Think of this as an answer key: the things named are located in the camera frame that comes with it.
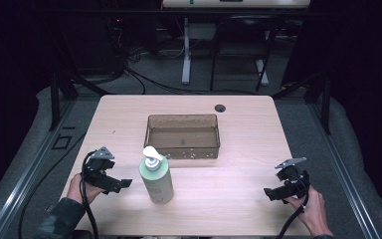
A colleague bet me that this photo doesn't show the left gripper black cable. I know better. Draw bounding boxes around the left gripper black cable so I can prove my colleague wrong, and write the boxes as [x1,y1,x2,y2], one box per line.
[80,150,99,239]

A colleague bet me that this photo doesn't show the person's left hand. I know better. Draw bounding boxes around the person's left hand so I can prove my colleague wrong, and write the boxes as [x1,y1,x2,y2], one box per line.
[67,172,106,205]

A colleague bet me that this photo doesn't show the long black floor cable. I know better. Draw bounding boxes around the long black floor cable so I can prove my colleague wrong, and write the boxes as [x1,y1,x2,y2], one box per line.
[122,64,258,97]

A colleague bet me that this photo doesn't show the white desk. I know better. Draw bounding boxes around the white desk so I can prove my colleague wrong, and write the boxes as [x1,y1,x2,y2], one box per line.
[161,0,311,87]

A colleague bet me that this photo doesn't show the black chair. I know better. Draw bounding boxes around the black chair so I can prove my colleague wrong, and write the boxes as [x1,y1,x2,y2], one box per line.
[209,13,282,93]

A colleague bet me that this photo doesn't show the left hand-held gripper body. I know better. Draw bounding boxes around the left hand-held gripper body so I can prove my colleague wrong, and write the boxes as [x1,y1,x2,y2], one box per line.
[81,145,124,195]

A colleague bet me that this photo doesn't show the person's right hand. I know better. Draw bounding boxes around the person's right hand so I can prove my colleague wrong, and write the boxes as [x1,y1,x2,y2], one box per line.
[284,184,333,237]

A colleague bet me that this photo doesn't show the clear brown plastic bin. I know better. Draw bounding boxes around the clear brown plastic bin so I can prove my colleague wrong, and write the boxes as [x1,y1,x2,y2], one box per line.
[143,114,221,160]

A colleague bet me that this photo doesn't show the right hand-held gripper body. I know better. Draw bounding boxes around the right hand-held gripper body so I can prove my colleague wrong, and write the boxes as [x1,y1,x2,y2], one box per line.
[274,156,311,201]

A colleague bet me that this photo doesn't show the black metal stand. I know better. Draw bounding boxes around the black metal stand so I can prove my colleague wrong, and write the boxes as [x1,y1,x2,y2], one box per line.
[271,71,333,135]
[47,64,111,132]

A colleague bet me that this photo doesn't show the aluminium floor rail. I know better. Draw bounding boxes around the aluminium floor rail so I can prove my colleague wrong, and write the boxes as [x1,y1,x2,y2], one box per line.
[0,99,78,239]
[306,99,382,239]

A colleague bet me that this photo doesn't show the green pump bottle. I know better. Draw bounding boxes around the green pump bottle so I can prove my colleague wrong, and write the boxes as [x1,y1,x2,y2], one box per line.
[138,145,175,205]

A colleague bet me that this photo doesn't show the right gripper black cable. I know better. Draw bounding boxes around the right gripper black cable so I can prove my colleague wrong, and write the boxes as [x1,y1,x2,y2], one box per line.
[275,172,311,239]

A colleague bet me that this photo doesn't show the dark computer tower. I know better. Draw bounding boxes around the dark computer tower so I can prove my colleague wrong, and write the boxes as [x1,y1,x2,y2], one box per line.
[54,11,122,76]

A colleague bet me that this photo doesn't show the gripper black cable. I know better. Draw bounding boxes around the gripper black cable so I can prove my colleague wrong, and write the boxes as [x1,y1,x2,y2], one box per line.
[275,172,311,239]
[80,150,99,239]

